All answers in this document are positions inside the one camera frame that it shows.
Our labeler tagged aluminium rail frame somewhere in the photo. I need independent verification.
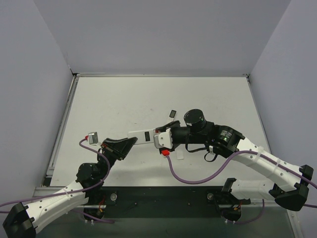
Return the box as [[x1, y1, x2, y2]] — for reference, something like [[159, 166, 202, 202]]
[[39, 77, 294, 238]]

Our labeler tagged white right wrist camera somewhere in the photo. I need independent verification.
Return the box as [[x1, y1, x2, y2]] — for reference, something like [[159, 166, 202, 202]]
[[154, 128, 174, 157]]

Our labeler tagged slim white remote with display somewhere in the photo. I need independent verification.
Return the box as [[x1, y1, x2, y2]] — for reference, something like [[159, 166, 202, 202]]
[[167, 110, 177, 122]]

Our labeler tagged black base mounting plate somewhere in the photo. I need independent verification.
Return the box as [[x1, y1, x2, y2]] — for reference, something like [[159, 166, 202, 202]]
[[83, 186, 251, 219]]

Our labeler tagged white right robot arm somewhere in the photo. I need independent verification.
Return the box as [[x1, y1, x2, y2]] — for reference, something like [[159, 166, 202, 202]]
[[154, 109, 316, 211]]

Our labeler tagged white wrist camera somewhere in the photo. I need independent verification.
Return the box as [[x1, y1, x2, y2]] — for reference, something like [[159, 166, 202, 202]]
[[85, 132, 101, 147], [154, 128, 174, 157]]

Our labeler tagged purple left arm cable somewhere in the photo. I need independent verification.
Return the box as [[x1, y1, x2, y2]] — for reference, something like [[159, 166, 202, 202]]
[[0, 138, 115, 224]]

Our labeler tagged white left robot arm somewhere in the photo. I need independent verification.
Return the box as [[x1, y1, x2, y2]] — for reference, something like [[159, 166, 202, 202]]
[[2, 134, 137, 238]]

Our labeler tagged white remote with red keypad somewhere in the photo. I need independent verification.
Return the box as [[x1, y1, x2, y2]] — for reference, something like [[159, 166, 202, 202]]
[[127, 129, 155, 145]]

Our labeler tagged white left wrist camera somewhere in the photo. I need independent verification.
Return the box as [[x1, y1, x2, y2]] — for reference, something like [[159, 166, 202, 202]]
[[85, 132, 101, 147]]

